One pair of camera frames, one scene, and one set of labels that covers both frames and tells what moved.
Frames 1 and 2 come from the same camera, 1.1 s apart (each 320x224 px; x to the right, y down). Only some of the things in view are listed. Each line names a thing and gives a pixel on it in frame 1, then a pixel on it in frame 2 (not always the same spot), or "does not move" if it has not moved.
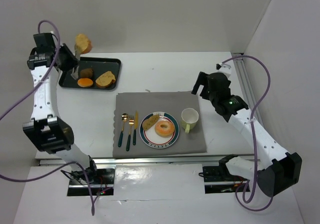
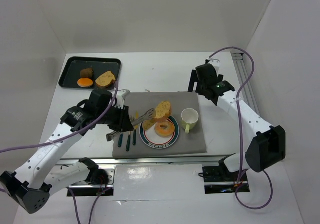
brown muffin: [148, 122] does not move
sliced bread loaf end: [83, 45] -> [162, 111]
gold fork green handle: [131, 122] does not move
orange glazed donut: [164, 128] does not move
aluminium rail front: [213, 160] does not move
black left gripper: [69, 58] -> [122, 117]
